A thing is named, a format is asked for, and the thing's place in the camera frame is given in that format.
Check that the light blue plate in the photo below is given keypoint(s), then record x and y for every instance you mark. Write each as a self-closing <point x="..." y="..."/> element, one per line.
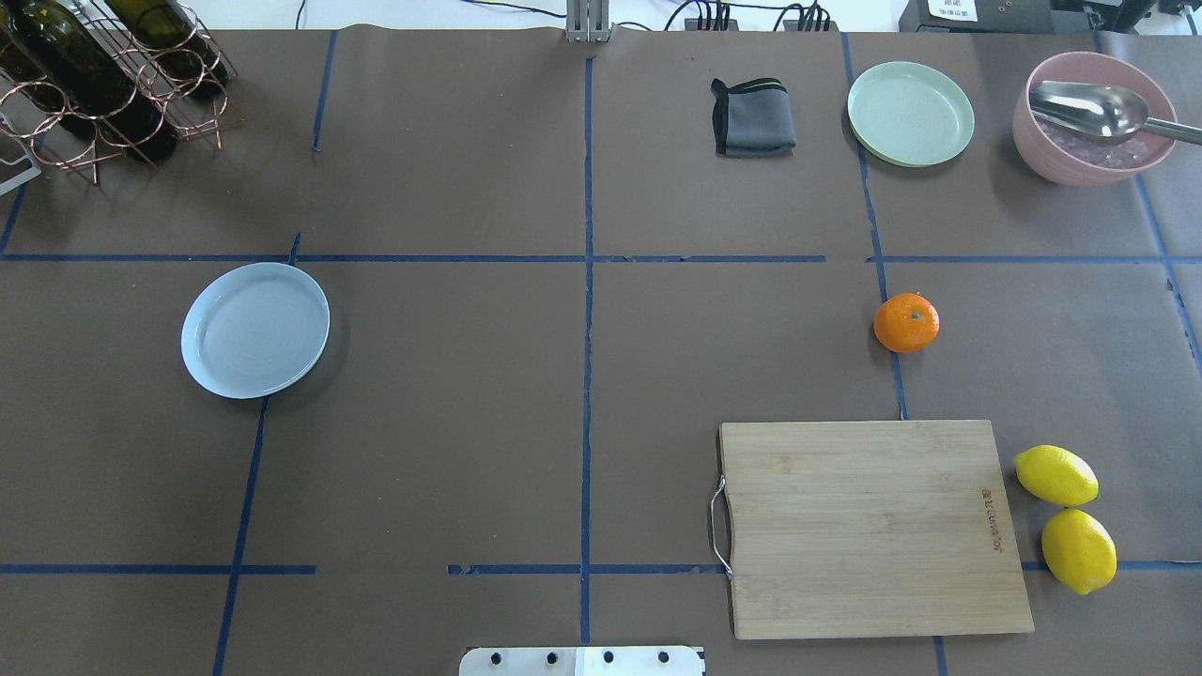
<point x="255" y="330"/>

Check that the light green plate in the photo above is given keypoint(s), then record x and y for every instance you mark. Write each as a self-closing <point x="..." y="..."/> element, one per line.
<point x="910" y="114"/>

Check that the folded grey cloth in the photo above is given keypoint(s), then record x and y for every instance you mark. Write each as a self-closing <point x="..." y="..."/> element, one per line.
<point x="753" y="119"/>

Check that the orange mandarin fruit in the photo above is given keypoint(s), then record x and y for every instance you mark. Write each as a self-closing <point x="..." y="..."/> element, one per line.
<point x="906" y="323"/>

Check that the black power strip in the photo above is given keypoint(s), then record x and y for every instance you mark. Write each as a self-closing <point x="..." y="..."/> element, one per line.
<point x="711" y="17"/>

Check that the wooden cutting board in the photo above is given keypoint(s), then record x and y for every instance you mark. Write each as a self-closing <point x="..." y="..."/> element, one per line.
<point x="869" y="529"/>

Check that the lower yellow lemon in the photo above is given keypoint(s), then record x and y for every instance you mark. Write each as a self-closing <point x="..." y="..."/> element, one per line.
<point x="1056" y="475"/>

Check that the yellow lemon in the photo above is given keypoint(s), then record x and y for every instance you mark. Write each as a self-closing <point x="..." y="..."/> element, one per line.
<point x="1056" y="475"/>
<point x="1078" y="551"/>

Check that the pink bowl with ice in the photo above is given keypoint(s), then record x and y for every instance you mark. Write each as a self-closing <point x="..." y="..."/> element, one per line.
<point x="1073" y="159"/>

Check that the upper yellow lemon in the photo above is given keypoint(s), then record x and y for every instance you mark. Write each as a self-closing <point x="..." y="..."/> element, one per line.
<point x="1078" y="551"/>

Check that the dark wine bottle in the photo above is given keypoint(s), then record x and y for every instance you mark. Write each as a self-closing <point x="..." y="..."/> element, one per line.
<point x="29" y="76"/>
<point x="95" y="83"/>
<point x="182" y="52"/>

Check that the metal scoop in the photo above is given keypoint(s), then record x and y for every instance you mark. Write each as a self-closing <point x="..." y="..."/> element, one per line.
<point x="1110" y="112"/>

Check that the aluminium frame post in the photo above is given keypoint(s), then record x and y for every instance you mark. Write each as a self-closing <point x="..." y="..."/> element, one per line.
<point x="587" y="21"/>

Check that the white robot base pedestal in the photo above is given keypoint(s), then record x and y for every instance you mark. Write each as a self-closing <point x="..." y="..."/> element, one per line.
<point x="584" y="660"/>

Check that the copper wire bottle rack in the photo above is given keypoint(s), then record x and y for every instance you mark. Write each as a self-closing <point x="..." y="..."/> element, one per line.
<point x="71" y="142"/>

